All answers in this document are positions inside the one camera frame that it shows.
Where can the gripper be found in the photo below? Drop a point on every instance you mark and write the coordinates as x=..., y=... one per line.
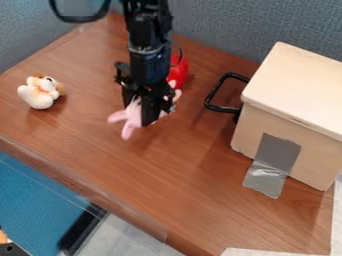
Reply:
x=149, y=66

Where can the pink plush toy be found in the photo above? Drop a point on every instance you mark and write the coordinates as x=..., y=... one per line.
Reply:
x=131, y=118

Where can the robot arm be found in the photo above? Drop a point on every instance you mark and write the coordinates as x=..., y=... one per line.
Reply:
x=147, y=23

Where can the red toy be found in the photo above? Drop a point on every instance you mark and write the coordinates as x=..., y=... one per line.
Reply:
x=179, y=71

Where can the white and tan plush dog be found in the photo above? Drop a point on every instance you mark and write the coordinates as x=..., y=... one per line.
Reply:
x=40, y=91

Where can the grey tape strip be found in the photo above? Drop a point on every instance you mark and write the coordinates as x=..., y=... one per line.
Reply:
x=272, y=160

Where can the cabinet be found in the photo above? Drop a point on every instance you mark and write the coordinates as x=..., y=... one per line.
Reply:
x=289, y=110

